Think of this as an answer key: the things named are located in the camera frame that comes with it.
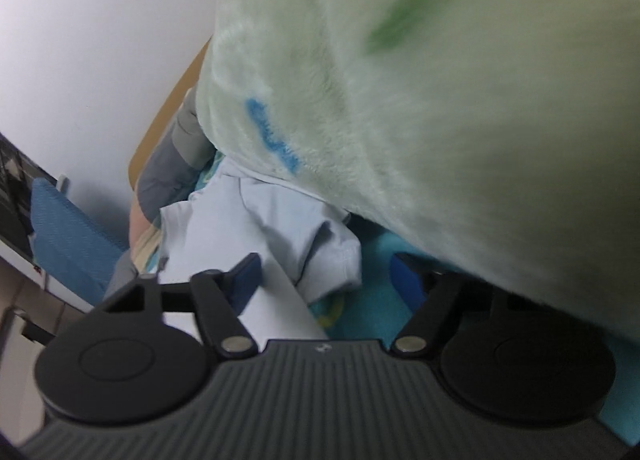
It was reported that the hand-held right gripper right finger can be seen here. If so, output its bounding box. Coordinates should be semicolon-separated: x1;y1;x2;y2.
389;253;493;357

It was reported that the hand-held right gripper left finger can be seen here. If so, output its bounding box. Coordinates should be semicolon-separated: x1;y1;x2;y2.
102;253;262;358

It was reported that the pale green fleece garment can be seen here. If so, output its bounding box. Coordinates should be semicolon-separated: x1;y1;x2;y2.
194;0;640;353

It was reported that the turquoise printed blanket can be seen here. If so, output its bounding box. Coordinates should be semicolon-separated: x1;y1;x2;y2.
192;150;640;446

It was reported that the light blue polo shirt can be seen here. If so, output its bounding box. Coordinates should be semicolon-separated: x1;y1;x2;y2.
157;158;363;341

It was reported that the pale yellow striped cloth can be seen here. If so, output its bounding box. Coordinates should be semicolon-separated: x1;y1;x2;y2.
131;222;166;273

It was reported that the grey garment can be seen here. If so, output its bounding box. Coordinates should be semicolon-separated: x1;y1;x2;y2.
136;90;218;231

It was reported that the blue chair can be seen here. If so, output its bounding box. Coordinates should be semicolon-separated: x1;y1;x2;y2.
28;178;128;307

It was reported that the wooden headboard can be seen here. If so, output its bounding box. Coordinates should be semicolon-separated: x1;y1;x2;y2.
128;34;213;191

